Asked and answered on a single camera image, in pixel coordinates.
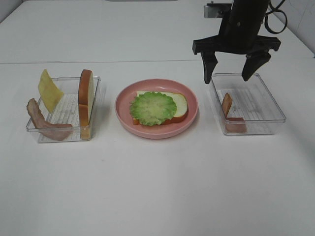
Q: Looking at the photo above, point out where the green lettuce leaf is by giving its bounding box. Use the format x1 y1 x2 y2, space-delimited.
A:
129 91 177 126

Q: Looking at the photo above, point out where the clear plastic container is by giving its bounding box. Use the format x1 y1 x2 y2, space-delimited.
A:
209 73 286 135
26 76 102 143

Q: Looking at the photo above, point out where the clear left plastic container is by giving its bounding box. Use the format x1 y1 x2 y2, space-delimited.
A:
26 76 102 143

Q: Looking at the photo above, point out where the pink round plate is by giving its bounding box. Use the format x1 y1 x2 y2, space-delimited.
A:
115 79 198 139

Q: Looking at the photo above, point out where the brown bacon strip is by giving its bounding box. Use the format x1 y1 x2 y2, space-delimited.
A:
221 93 247 133

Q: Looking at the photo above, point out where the black cable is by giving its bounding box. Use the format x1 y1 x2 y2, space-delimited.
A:
263 0 288 34

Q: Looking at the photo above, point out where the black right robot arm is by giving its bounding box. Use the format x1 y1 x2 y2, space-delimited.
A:
192 0 281 84

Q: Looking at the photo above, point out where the pink bacon strip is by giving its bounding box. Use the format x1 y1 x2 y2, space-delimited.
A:
27 98 72 141

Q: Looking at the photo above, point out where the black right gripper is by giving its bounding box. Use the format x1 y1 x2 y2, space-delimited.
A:
192 7 281 84

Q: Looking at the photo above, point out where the white bread slice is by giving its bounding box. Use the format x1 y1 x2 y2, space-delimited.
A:
78 69 94 140
133 91 188 124

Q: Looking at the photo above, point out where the clear right plastic container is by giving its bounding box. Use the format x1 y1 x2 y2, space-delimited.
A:
209 73 286 135

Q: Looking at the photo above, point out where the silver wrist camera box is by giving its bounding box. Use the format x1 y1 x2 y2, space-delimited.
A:
204 2 232 18

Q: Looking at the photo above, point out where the yellow cheese slice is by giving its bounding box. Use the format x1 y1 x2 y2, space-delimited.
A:
38 69 64 113

